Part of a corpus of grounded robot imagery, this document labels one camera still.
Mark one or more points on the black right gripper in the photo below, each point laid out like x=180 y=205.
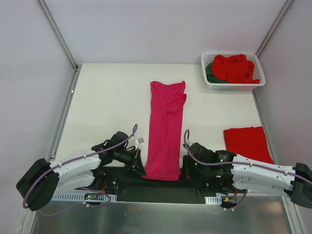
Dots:
x=186 y=165

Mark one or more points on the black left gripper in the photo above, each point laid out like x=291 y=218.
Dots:
x=136 y=161

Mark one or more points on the pink t shirt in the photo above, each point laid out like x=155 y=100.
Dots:
x=165 y=127

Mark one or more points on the white plastic laundry basket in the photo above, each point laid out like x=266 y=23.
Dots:
x=208 y=57

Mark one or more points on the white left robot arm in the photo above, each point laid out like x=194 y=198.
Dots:
x=44 y=179

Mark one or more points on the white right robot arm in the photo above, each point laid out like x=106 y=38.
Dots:
x=294 y=182

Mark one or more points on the folded red t shirt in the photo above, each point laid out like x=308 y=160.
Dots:
x=250 y=142

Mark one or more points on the green t shirt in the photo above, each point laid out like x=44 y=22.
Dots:
x=210 y=76

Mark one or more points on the red crumpled t shirt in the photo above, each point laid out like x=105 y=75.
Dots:
x=234 y=69

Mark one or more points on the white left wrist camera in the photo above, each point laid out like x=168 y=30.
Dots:
x=139 y=141

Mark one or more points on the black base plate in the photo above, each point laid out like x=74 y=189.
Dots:
x=131 y=187

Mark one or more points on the aluminium frame rail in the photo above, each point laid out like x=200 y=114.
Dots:
x=125 y=186

